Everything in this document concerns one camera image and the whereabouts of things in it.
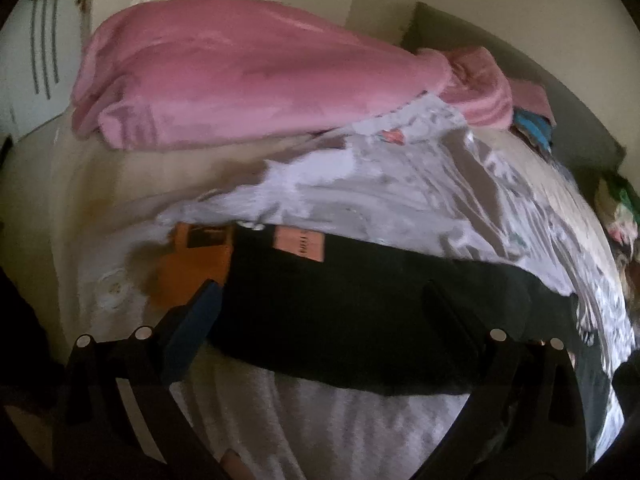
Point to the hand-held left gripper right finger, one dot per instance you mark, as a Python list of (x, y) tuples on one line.
[(452, 317)]

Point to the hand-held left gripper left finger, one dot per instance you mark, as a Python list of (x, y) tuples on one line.
[(196, 321)]

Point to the black garment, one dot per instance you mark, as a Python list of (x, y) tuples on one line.
[(360, 305)]

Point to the pile of assorted clothes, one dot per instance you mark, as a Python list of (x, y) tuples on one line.
[(620, 210)]

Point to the stack of striped clothes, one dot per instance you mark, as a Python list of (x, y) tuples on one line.
[(532, 130)]

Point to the orange hang tag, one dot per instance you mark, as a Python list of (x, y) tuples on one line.
[(192, 265)]

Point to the white grey patterned bedsheet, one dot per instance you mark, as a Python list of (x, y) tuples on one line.
[(400, 195)]

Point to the cream mattress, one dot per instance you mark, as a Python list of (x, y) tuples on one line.
[(75, 210)]

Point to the crumpled pink garment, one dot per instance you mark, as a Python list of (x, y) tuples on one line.
[(475, 90)]

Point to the folded pink cloth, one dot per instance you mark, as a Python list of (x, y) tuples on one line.
[(530, 97)]

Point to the pink fleece blanket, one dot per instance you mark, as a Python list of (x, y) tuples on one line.
[(240, 75)]

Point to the grey headboard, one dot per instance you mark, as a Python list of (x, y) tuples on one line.
[(550, 60)]

